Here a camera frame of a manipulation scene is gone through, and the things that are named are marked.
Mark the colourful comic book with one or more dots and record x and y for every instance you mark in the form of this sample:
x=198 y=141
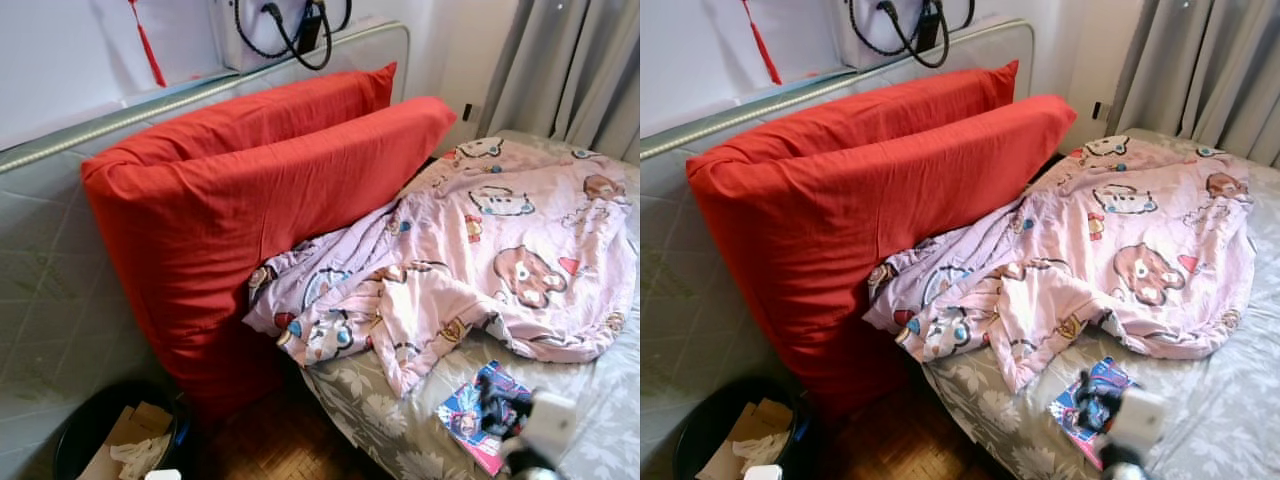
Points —
x=1062 y=412
x=458 y=412

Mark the pink cartoon print blanket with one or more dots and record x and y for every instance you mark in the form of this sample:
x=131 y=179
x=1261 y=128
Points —
x=500 y=230
x=1120 y=230

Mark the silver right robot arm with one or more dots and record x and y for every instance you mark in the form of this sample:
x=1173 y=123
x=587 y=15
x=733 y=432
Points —
x=530 y=465
x=1120 y=465

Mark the grey floral bed sheet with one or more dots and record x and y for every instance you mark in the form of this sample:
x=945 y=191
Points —
x=400 y=420
x=1200 y=400

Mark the black waste bin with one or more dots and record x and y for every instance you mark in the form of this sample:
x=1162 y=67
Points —
x=695 y=440
x=75 y=440

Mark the grey quilted mattress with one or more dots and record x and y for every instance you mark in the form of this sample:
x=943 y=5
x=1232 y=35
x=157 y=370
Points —
x=680 y=290
x=50 y=280

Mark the crumpled white paper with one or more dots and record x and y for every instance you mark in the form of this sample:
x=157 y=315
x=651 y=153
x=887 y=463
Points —
x=755 y=452
x=135 y=458

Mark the brown cardboard piece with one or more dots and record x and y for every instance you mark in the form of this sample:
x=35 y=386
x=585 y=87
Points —
x=140 y=420
x=760 y=415

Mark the red fabric covered cushion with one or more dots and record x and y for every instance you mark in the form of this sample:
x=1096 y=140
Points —
x=900 y=100
x=280 y=105
x=860 y=200
x=250 y=200

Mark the grey curtain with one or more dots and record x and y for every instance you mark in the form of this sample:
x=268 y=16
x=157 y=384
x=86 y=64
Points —
x=1200 y=70
x=570 y=70

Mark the red tassel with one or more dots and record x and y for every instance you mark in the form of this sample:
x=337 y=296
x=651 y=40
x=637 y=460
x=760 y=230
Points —
x=150 y=55
x=765 y=55

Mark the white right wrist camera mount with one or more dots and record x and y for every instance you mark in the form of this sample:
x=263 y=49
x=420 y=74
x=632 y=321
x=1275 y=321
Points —
x=1140 y=415
x=550 y=420

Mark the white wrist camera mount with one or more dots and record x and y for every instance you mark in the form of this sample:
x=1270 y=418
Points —
x=550 y=420
x=762 y=473
x=1140 y=415
x=163 y=475

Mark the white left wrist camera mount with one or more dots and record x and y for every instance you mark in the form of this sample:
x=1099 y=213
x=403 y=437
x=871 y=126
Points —
x=163 y=475
x=762 y=473

